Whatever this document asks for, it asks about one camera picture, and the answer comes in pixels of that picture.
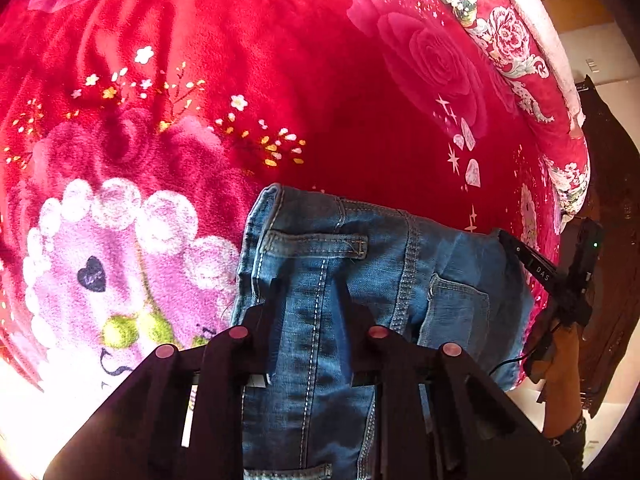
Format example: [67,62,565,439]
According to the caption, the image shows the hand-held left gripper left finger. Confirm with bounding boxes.
[42,280,288,480]

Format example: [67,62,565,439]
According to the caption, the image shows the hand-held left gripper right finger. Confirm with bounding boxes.
[332,286,572,480]

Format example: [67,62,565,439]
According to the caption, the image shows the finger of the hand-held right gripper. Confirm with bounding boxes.
[495,228,538,268]

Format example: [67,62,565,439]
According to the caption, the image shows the blue denim pants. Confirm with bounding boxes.
[230,183,537,480]

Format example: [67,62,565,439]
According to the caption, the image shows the person's right forearm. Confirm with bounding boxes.
[541,327,587,476]

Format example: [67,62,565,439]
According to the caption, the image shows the dark carved wooden furniture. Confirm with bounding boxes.
[560,74,640,418]

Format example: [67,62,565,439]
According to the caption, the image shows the red floral blanket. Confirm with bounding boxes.
[0,0,591,396]

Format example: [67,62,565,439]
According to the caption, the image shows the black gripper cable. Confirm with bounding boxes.
[487,347,538,376]

